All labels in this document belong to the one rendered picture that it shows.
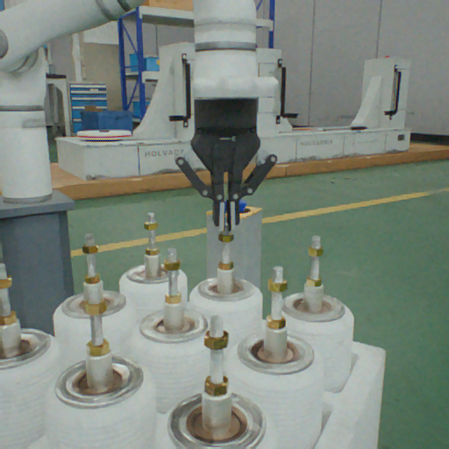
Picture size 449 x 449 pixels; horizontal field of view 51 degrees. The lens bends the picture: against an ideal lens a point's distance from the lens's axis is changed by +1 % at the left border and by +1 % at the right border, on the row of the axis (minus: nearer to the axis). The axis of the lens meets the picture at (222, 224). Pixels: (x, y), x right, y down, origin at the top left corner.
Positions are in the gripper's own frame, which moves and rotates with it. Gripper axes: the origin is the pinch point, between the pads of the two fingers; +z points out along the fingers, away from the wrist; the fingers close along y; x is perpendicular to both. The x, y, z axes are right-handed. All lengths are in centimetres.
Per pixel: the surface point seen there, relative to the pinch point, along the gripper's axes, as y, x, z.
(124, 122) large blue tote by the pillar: 25, -453, 10
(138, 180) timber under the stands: 13, -198, 28
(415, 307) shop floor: -54, -40, 36
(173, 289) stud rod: 7.5, 9.5, 5.6
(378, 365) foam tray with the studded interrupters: -17.1, 9.4, 17.4
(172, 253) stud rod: 7.5, 9.6, 1.5
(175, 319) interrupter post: 7.4, 10.2, 8.8
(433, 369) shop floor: -42, -14, 36
